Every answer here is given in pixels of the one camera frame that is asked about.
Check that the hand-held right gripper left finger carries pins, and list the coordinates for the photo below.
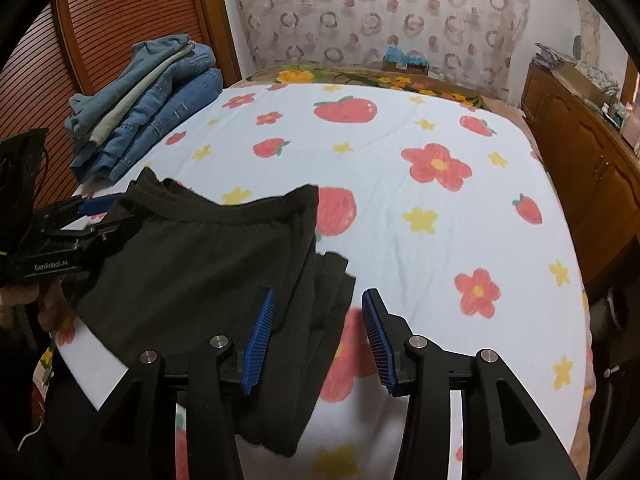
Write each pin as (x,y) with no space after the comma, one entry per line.
(257,345)

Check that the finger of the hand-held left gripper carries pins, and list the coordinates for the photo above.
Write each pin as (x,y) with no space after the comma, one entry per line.
(95,234)
(97,206)

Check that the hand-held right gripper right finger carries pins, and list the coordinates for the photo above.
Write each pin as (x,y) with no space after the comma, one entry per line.
(380,345)

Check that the black pants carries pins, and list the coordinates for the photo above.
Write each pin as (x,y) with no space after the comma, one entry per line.
(200,270)

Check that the person's left hand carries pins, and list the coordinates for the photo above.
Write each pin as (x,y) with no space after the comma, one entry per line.
(55,310)

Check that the pale green folded garment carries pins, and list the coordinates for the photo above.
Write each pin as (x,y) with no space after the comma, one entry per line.
(107,127)

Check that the strawberry print bed cover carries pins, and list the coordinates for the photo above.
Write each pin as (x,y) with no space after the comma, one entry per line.
(400,235)

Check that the teal folded garment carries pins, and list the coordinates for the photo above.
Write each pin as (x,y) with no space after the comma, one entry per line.
(125,80)

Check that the dark blue folded jeans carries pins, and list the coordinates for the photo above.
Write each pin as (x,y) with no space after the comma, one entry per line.
(200,92)

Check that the stack of folded jeans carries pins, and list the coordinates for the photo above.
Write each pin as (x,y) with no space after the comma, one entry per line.
(197,57)

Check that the wooden louvered door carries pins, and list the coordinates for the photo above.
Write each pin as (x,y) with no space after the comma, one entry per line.
(125,10)

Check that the cardboard box with blue wrap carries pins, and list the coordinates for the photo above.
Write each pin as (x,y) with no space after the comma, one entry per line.
(400,62)

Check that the wooden sideboard cabinet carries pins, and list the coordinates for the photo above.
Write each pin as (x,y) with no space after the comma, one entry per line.
(575,135)

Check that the open cardboard box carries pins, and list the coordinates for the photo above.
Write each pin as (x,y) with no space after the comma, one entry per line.
(575,75)

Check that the pink bottle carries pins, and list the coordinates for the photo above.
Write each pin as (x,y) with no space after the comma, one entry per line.
(633,127)

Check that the circle patterned curtain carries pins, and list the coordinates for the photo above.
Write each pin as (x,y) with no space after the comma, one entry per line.
(375,10)

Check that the patterned cloth pile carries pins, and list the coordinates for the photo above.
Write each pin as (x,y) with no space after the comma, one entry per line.
(550,55)

